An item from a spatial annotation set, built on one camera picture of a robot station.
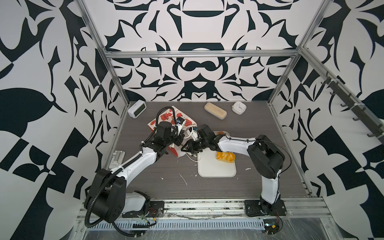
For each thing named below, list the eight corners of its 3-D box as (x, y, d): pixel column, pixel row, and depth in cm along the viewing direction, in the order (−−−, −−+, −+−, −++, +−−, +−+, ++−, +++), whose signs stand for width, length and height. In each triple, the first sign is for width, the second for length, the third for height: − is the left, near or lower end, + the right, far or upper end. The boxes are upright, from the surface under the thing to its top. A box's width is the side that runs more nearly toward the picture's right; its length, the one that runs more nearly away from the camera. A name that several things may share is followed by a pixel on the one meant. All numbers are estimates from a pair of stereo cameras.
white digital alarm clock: (130, 117, 113) (127, 110, 107) (140, 105, 120) (138, 99, 114) (137, 120, 111) (134, 113, 105) (147, 108, 118) (145, 101, 112)
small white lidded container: (233, 114, 114) (234, 111, 111) (230, 104, 121) (231, 101, 118) (246, 114, 114) (248, 111, 111) (243, 104, 121) (244, 101, 118)
